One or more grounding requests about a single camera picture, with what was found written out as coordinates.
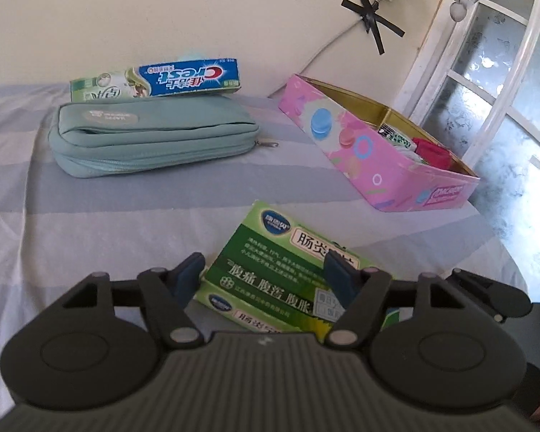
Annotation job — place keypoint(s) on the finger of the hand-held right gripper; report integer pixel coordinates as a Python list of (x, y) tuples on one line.
[(504, 301)]

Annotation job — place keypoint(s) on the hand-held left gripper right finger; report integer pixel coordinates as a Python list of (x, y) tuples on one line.
[(339, 279)]

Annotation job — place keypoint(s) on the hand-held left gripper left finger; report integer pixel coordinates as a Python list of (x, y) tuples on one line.
[(189, 272)]

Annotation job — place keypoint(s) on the green medicine box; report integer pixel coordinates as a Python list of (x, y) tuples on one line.
[(270, 252)]

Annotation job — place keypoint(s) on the pink tin box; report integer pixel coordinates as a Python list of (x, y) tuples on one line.
[(355, 144)]

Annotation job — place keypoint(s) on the teal zipper pencil case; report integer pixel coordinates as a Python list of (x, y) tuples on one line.
[(153, 139)]

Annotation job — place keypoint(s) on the green white packet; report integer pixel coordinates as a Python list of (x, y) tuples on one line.
[(396, 139)]

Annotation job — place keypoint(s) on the magenta foil bag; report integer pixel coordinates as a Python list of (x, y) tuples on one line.
[(432, 153)]

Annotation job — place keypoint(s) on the blue toothpaste box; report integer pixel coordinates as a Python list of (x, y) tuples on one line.
[(189, 76)]

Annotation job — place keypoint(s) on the green toothpaste box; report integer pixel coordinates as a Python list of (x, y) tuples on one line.
[(103, 87)]

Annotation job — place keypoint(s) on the striped bed sheet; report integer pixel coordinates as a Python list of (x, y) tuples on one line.
[(117, 216)]

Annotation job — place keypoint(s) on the white frosted window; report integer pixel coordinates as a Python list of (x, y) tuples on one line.
[(499, 54)]

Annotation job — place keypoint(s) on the black tape cross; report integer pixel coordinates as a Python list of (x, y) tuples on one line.
[(373, 15)]

